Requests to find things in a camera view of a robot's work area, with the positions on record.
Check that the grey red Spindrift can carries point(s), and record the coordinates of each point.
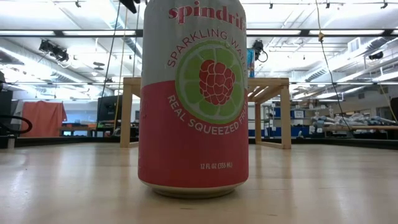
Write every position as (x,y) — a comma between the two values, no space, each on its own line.
(192,140)

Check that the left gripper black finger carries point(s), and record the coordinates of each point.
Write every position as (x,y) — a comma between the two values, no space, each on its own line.
(129,5)

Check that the black ceiling spotlight cluster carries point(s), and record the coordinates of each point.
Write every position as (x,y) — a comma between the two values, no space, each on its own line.
(54,51)

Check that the blue silver Red Bull can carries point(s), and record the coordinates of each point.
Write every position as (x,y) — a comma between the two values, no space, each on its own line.
(250,63)

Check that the rack with blue bins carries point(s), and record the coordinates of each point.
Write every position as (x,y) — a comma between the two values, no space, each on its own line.
(280,130)

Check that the cluttered workbench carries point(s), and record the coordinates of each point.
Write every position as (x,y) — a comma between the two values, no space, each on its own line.
(351,123)

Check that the black box-shaped equipment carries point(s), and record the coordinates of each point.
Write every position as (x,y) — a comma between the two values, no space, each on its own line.
(109,112)

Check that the orange cloth cover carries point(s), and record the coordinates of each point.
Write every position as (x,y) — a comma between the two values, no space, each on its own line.
(43,119)

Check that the slatted wooden shelf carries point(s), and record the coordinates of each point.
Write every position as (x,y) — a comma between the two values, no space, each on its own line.
(285,118)

